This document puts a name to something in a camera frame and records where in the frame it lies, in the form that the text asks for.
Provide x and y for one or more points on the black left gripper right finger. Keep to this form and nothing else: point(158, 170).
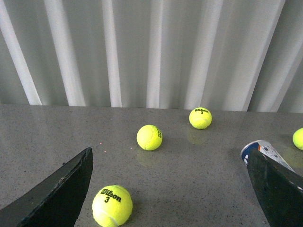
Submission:
point(278, 190)

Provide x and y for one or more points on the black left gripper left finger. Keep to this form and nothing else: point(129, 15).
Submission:
point(57, 200)

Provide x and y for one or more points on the clear Wilson tennis can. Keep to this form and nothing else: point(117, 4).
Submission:
point(265, 148)

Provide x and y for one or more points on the near Wilson tennis ball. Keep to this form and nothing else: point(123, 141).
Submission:
point(112, 206)

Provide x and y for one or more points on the wilson tennis ball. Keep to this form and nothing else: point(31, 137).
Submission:
point(200, 118)
point(112, 206)

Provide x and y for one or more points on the right edge tennis ball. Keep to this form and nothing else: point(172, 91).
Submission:
point(298, 138)

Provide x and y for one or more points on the far Wilson tennis ball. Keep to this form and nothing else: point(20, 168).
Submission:
point(200, 118)

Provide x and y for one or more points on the centre yellow tennis ball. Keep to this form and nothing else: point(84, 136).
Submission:
point(149, 137)

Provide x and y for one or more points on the white pleated curtain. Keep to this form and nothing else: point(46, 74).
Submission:
point(235, 55)

